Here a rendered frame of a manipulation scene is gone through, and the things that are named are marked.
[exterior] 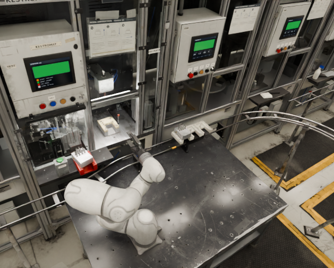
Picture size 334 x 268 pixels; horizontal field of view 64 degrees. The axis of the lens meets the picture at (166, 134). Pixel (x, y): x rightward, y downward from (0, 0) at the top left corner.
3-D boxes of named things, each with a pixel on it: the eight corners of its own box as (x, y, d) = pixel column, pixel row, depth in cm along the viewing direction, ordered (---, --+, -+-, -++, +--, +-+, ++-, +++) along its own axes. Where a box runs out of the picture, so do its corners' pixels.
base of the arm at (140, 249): (168, 240, 182) (168, 235, 178) (139, 256, 171) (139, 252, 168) (154, 219, 193) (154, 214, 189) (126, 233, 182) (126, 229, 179)
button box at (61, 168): (58, 176, 184) (55, 165, 177) (54, 169, 189) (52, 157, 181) (69, 172, 188) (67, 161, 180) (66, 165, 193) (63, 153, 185)
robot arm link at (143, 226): (152, 248, 170) (155, 231, 156) (126, 240, 173) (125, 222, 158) (159, 226, 183) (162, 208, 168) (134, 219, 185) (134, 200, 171)
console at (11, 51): (19, 121, 155) (-7, 44, 125) (9, 97, 172) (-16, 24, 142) (89, 103, 175) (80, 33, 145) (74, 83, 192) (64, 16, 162)
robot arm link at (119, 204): (144, 187, 122) (117, 180, 124) (133, 204, 105) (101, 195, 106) (139, 214, 125) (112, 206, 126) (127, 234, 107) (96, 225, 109)
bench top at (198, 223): (116, 325, 146) (116, 323, 144) (58, 187, 210) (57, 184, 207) (287, 207, 216) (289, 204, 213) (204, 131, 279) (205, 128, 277)
